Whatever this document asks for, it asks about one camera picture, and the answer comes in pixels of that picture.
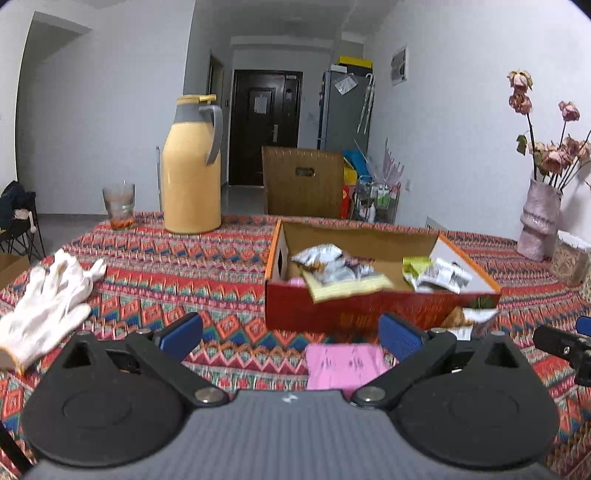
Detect white grey snack packet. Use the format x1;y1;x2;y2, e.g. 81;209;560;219
413;257;474;295

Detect yellow red carton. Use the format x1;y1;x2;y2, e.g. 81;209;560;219
342;166;358;220

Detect yellow striped snack packet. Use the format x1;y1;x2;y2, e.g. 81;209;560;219
302;272;393;304

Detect white cotton glove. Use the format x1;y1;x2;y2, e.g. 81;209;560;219
0;249;107;370

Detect silver brown snack packet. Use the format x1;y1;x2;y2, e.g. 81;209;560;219
291;244;345;271

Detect white folded umbrella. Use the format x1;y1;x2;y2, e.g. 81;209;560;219
358;73;375;136

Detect glass cup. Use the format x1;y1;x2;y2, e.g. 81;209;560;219
102;182;136;230

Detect dark snack packet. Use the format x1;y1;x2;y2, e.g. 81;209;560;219
302;258;376;284

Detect green snack packet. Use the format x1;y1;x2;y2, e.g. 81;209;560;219
402;256;435;291

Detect dark entrance door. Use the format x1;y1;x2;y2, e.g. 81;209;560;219
229;70;303;186

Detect pink vase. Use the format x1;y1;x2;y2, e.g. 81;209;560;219
517;179;563;261

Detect brown cardboard box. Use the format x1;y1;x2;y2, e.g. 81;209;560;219
0;253;29;289

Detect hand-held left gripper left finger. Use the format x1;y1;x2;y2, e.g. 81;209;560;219
60;312;232;408

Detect grey refrigerator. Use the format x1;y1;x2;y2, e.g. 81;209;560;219
318;68;376;153

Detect black folding chair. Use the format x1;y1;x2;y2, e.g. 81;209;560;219
0;181;47;261

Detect wooden chair back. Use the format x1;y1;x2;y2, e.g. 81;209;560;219
262;146;346;217

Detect yellow thermos jug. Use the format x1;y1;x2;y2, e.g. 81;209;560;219
161;95;223;234

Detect wire storage rack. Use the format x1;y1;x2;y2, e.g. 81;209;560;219
353;178;400;223

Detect brown white snack packet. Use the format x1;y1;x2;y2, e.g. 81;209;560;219
445;307;499;340

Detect purple dried flower bunch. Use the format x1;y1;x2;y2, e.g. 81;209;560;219
381;138;404;185

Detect blue plastic item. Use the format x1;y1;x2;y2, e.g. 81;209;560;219
346;150;370;176

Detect dried flowers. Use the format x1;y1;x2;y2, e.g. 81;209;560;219
508;70;591;190

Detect red cardboard box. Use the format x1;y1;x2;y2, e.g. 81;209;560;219
264;220;502;334

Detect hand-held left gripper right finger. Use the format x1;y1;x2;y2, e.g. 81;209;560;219
350;312;530;409

